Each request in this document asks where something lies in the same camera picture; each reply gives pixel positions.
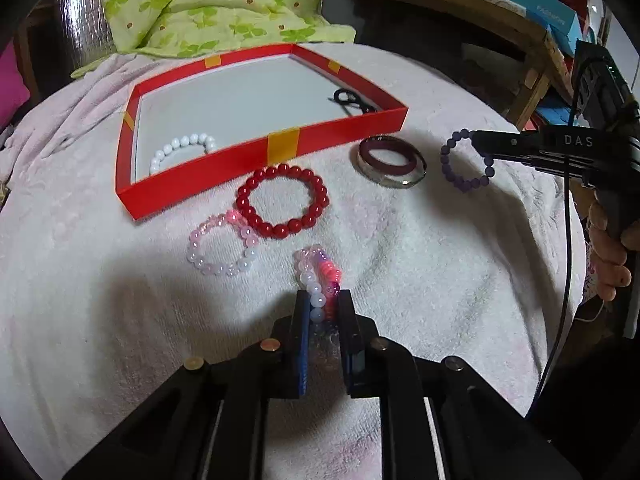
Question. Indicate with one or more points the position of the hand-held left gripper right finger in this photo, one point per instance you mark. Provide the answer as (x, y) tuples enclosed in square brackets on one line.
[(350, 360)]

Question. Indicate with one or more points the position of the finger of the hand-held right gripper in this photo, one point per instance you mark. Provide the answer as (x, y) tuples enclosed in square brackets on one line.
[(500, 141)]

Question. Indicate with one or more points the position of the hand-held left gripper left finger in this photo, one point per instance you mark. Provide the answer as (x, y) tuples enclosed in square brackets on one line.
[(301, 340)]

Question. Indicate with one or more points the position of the silver bangle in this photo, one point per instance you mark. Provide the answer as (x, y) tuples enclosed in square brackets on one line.
[(395, 181)]

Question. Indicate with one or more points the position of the maroon bangle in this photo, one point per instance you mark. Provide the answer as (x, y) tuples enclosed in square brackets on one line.
[(372, 162)]

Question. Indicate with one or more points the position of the red cardboard box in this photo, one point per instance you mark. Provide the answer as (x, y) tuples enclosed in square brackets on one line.
[(200, 175)]

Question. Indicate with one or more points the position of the person's right hand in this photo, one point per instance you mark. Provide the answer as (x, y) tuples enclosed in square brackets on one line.
[(607, 260)]

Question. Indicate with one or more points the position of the wooden shelf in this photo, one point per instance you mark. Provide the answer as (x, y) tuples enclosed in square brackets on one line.
[(500, 20)]

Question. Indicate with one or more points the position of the blue cardboard box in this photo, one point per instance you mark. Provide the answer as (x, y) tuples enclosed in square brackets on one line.
[(530, 0)]

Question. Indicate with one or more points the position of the green clover print blanket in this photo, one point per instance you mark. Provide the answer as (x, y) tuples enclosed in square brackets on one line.
[(200, 5)]

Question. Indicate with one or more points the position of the magenta pillow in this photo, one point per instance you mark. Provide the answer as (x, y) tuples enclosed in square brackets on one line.
[(10, 90)]

